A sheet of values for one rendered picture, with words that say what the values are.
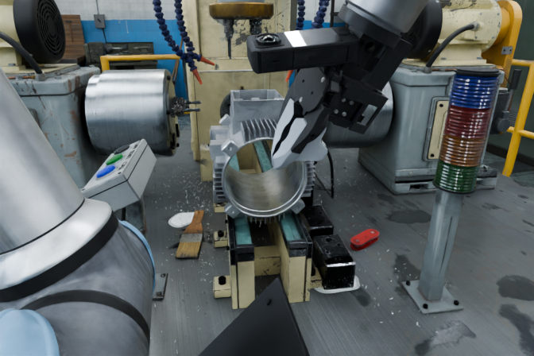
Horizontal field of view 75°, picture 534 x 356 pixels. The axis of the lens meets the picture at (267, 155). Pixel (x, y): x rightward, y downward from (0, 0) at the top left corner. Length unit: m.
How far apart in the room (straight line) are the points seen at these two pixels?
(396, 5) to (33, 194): 0.35
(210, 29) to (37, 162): 0.97
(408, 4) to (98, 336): 0.38
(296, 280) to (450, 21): 0.82
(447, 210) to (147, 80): 0.75
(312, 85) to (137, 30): 5.77
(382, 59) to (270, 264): 0.47
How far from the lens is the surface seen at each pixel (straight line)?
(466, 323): 0.74
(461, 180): 0.62
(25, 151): 0.33
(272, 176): 0.80
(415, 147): 1.09
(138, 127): 0.94
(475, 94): 0.58
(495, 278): 0.87
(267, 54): 0.35
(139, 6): 6.13
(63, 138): 0.99
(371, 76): 0.42
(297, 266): 0.64
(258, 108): 0.67
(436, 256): 0.69
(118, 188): 0.55
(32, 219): 0.33
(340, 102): 0.41
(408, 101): 1.04
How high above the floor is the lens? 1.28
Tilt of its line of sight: 20 degrees down
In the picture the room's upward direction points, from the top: straight up
